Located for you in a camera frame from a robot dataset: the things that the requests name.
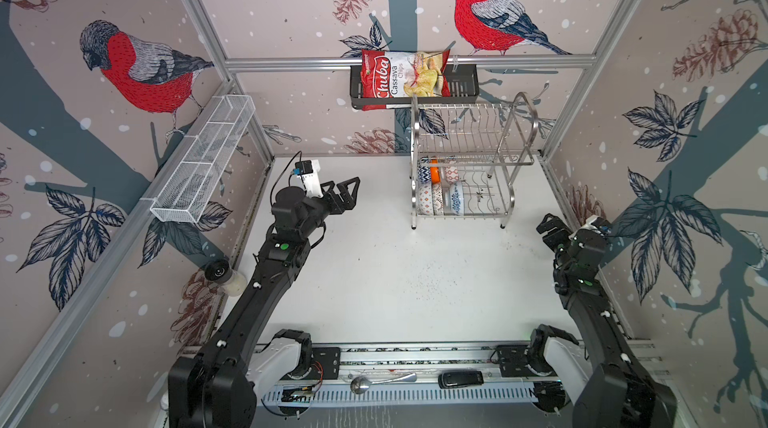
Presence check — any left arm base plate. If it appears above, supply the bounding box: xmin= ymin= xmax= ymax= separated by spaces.
xmin=283 ymin=347 xmax=341 ymax=382

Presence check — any black round knob bottle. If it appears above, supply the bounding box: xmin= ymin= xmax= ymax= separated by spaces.
xmin=203 ymin=259 xmax=247 ymax=297

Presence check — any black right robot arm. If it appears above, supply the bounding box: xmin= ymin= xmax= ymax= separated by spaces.
xmin=526 ymin=214 xmax=677 ymax=427

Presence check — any blue floral white bowl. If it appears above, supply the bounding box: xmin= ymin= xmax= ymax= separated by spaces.
xmin=447 ymin=181 xmax=465 ymax=216

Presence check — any orange plastic bowl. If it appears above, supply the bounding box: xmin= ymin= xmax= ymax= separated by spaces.
xmin=429 ymin=159 xmax=441 ymax=184

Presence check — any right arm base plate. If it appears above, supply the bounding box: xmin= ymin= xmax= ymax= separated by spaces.
xmin=492 ymin=344 xmax=537 ymax=378

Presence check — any black remote device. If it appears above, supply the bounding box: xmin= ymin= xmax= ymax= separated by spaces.
xmin=438 ymin=370 xmax=484 ymax=390

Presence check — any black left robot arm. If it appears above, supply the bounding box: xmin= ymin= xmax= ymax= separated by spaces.
xmin=167 ymin=177 xmax=360 ymax=427

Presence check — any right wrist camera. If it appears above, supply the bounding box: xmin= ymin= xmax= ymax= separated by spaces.
xmin=583 ymin=215 xmax=612 ymax=237

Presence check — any red cassava chips bag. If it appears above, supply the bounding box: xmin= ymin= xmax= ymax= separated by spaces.
xmin=361 ymin=50 xmax=451 ymax=101

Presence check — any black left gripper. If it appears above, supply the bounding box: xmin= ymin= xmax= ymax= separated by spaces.
xmin=297 ymin=176 xmax=356 ymax=243

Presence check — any white wire mesh basket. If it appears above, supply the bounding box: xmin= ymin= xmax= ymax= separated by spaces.
xmin=150 ymin=94 xmax=255 ymax=224

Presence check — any black wire shelf basket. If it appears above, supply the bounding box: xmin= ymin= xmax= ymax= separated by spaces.
xmin=349 ymin=64 xmax=480 ymax=111

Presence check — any metal spoon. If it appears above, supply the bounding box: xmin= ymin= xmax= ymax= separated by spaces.
xmin=349 ymin=372 xmax=418 ymax=395

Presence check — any brown white patterned bowl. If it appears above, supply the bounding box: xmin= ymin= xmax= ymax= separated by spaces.
xmin=432 ymin=183 xmax=445 ymax=216

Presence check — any stainless steel dish rack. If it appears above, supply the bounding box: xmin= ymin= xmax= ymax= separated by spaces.
xmin=410 ymin=92 xmax=540 ymax=230

